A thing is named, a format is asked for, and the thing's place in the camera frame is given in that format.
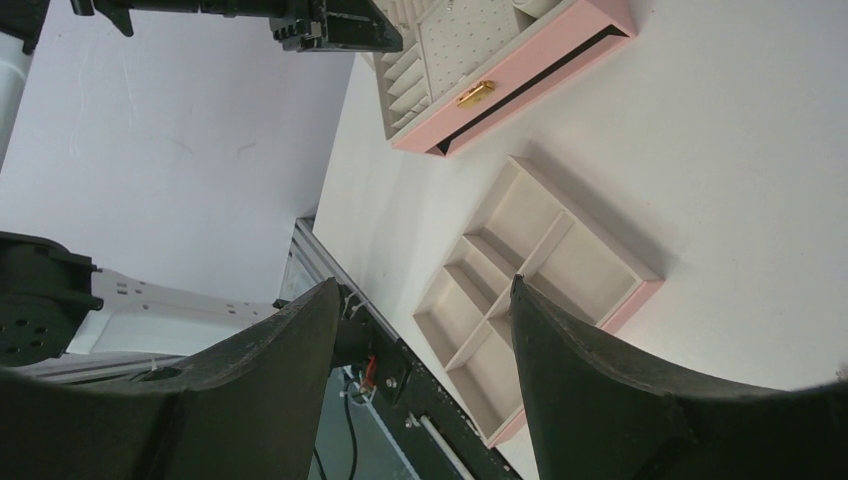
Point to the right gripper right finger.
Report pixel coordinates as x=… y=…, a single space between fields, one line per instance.
x=598 y=407

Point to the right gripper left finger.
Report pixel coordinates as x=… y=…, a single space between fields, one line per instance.
x=249 y=406

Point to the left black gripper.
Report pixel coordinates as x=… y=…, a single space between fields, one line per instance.
x=330 y=26

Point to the pink jewelry box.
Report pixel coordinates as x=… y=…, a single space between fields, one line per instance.
x=466 y=66

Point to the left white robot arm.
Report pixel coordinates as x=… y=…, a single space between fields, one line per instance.
x=55 y=302

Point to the black mounting base plate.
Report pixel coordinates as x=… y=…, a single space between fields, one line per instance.
x=431 y=430

